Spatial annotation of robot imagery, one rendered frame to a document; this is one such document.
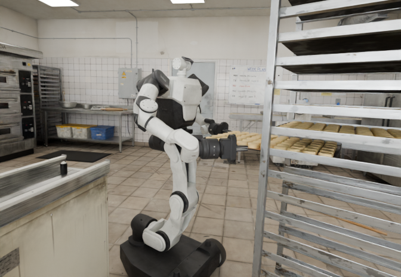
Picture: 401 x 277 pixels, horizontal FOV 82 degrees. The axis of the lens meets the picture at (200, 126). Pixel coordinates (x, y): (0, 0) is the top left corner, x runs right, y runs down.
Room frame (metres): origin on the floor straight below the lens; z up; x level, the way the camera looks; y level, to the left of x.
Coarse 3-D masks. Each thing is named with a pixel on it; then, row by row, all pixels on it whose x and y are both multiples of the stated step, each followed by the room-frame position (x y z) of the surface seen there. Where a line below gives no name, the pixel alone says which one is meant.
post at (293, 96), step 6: (300, 24) 1.28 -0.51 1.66; (294, 78) 1.28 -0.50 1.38; (294, 96) 1.27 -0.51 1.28; (294, 102) 1.27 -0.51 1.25; (294, 114) 1.28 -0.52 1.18; (288, 162) 1.28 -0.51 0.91; (282, 192) 1.29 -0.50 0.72; (282, 204) 1.28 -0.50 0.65; (282, 234) 1.27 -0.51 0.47; (282, 252) 1.28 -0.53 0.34; (276, 264) 1.28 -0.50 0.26
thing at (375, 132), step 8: (296, 128) 0.91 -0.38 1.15; (304, 128) 0.95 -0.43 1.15; (312, 128) 0.93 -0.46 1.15; (320, 128) 0.97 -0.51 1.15; (328, 128) 0.95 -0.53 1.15; (336, 128) 0.96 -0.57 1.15; (344, 128) 0.97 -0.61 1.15; (352, 128) 0.98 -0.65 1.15; (360, 128) 0.99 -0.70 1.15; (368, 128) 1.00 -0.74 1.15; (376, 128) 1.01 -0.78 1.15; (376, 136) 0.82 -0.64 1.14; (384, 136) 0.78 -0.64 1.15; (392, 136) 0.80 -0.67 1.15; (400, 136) 0.80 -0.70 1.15
